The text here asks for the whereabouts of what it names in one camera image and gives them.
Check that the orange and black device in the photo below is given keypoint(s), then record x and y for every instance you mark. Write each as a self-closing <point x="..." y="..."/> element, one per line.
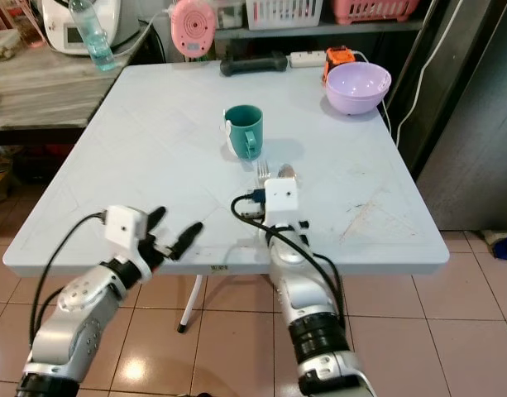
<point x="337" y="58"/>

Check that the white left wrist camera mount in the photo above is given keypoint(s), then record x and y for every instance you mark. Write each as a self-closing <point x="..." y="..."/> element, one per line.
<point x="125" y="227"/>

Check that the white kitchen appliance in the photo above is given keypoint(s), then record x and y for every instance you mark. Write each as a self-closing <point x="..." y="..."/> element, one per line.
<point x="59" y="29"/>

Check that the teal mug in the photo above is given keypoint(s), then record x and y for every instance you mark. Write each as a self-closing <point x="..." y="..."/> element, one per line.
<point x="245" y="131"/>

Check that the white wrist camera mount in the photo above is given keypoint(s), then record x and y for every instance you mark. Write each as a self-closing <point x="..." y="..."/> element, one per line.
<point x="125" y="227"/>
<point x="282" y="198"/>

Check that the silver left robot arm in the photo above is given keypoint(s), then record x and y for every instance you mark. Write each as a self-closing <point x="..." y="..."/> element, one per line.
<point x="71" y="318"/>

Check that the clear plastic water bottle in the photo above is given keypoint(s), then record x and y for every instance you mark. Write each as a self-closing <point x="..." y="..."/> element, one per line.
<point x="96" y="41"/>

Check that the blue cloth item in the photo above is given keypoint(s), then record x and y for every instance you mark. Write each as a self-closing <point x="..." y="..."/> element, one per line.
<point x="504" y="247"/>

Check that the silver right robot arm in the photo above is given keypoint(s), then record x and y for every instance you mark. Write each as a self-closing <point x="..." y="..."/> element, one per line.
<point x="307" y="298"/>

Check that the clear food container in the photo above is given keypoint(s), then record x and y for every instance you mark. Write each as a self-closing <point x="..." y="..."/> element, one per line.
<point x="3" y="45"/>

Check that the silver metal spoon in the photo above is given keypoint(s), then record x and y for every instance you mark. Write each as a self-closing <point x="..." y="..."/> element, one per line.
<point x="286" y="172"/>

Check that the white plastic basket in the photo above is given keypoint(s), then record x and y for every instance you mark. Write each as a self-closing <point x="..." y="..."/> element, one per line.
<point x="284" y="12"/>

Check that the wooden side table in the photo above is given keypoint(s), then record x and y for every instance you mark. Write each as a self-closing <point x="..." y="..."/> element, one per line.
<point x="46" y="95"/>

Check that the pink round device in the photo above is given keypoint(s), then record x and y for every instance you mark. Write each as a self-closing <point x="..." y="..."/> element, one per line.
<point x="193" y="29"/>

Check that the purple plastic bowl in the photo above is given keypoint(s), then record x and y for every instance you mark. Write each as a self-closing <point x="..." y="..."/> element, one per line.
<point x="358" y="89"/>

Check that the silver metal fork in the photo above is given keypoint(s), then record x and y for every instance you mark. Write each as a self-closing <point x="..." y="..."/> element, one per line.
<point x="263" y="174"/>

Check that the white power strip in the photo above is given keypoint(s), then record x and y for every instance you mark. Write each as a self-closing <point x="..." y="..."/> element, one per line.
<point x="306" y="59"/>

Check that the dark metal shelf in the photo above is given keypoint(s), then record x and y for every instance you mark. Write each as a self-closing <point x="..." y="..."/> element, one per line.
<point x="319" y="31"/>

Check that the white metal table leg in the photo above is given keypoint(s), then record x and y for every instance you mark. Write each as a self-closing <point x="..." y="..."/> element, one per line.
<point x="188" y="306"/>

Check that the pink plastic basket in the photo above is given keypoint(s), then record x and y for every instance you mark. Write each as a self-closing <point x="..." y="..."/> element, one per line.
<point x="375" y="10"/>

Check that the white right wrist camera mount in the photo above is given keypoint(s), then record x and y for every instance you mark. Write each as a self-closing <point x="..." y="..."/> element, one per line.
<point x="282" y="198"/>

